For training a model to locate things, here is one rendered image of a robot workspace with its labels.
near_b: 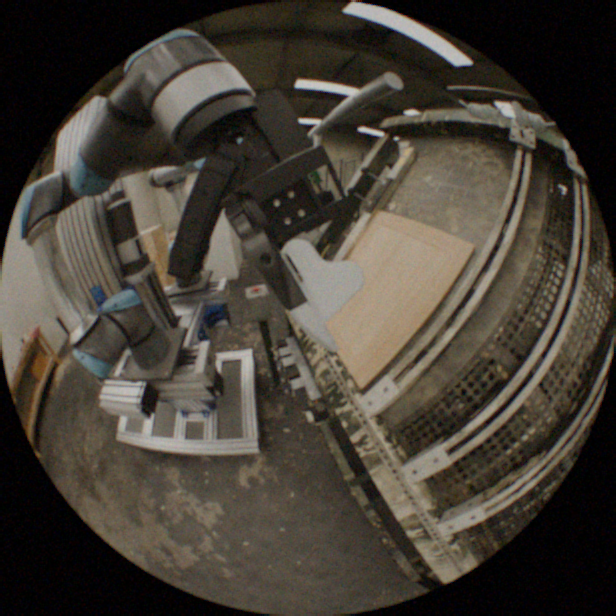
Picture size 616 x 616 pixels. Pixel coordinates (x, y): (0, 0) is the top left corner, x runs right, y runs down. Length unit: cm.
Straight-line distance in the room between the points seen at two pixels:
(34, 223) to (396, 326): 97
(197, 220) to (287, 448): 143
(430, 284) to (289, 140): 52
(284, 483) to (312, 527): 38
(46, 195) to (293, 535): 178
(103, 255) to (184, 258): 64
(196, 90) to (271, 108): 5
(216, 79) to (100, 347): 52
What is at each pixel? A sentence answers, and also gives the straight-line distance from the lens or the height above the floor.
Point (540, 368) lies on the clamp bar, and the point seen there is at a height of 126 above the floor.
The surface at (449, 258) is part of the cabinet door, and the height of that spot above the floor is 130.
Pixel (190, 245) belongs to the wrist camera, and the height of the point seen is 141.
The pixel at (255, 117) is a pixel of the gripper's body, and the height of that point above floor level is 150.
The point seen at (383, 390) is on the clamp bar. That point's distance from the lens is 53.
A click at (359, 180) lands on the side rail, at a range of 107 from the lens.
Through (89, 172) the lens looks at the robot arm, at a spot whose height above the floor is 151.
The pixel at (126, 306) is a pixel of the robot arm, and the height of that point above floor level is 125.
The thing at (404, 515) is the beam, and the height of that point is 84.
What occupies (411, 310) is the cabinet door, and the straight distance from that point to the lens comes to 57.
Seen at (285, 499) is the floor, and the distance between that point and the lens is 146.
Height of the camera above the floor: 144
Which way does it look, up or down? 38 degrees down
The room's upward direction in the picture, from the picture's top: straight up
